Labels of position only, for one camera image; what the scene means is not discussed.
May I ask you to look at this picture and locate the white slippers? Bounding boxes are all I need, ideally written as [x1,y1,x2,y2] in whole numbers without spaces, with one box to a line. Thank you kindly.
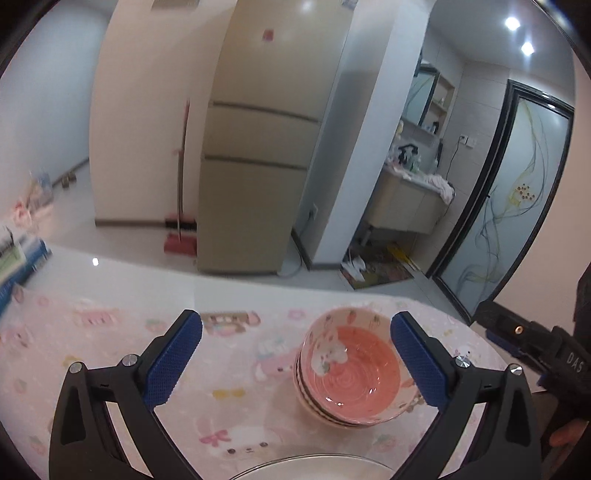
[341,256,366,281]

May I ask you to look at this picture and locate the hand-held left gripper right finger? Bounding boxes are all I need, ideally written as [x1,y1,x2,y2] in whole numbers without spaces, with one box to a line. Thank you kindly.
[390,311,541,480]

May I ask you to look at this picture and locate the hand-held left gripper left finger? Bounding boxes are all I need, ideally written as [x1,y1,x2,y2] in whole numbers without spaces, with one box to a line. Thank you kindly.
[48,309,204,480]

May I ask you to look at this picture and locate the pink printed tablecloth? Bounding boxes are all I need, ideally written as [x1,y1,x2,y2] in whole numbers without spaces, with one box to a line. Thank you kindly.
[0,286,509,480]

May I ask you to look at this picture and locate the white towel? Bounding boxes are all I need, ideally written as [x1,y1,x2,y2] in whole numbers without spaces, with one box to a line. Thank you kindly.
[424,174,456,204]

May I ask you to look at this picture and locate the pink carrot print bowl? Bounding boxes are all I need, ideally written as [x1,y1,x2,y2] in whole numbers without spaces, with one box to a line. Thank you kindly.
[294,351,419,424]
[299,307,420,423]

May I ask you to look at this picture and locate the white cartoon print plate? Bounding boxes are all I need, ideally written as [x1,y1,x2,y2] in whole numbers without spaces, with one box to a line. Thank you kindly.
[228,453,394,480]

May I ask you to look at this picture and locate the patterned floor mat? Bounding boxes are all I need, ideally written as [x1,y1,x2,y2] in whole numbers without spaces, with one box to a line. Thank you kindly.
[339,244,415,290]

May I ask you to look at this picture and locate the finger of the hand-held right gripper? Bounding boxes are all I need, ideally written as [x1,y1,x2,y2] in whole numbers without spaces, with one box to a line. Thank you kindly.
[475,299,556,366]

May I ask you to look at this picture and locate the person's right hand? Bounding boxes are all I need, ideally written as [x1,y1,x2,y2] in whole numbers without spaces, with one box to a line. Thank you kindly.
[549,415,588,449]

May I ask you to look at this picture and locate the pink plastic bag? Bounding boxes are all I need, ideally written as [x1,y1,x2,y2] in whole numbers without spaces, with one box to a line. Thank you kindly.
[13,172,55,223]

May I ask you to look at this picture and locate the beige vanity cabinet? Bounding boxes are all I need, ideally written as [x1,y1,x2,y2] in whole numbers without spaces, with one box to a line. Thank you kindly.
[366,165,451,237]

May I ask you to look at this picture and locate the mirror cabinet with shelves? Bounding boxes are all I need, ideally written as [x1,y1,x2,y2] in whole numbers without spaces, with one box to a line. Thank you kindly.
[400,64,456,137]

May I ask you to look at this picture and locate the beige refrigerator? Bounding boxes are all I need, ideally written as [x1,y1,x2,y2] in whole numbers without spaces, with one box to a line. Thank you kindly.
[196,0,357,278]

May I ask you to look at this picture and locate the black cable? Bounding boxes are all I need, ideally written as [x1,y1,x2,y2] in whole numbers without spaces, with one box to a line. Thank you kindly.
[444,142,464,182]

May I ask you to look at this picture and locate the frosted glass door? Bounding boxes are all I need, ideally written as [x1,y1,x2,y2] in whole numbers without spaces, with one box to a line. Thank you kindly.
[428,78,576,325]

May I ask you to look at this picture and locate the grey power cable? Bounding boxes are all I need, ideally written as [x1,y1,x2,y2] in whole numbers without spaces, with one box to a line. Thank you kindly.
[278,230,311,278]

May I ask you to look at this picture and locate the red dustpan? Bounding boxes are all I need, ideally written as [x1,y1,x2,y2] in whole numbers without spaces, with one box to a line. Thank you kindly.
[163,231,197,255]

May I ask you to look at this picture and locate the blue box with items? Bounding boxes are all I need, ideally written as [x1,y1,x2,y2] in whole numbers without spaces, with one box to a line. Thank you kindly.
[0,239,52,315]

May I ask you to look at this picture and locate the long handle broom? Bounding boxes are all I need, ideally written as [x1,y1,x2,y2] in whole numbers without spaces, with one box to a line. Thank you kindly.
[174,99,197,232]

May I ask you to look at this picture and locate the person's dark clothing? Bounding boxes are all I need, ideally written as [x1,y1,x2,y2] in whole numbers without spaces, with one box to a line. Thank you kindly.
[574,264,591,334]

